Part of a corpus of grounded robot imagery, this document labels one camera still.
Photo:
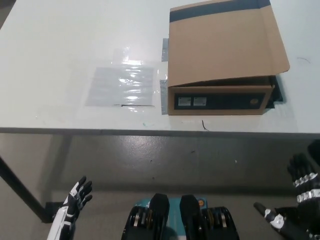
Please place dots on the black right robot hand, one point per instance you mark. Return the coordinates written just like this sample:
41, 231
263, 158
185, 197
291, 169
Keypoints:
306, 215

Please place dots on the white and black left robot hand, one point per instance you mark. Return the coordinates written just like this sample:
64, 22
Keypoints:
75, 200

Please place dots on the brown cardboard storage box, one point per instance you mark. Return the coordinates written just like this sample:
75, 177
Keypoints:
220, 50

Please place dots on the robot body black teal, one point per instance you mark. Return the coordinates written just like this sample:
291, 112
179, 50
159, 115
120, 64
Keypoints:
160, 220

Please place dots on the black floor tape patch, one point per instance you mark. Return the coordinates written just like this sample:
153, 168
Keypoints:
53, 208

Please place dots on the black metal table leg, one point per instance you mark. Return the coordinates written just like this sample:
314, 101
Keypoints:
22, 190

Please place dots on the clear plastic sheet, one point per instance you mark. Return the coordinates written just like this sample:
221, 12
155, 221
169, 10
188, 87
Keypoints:
120, 85

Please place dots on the short gray tape strip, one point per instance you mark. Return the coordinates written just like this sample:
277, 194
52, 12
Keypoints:
165, 50

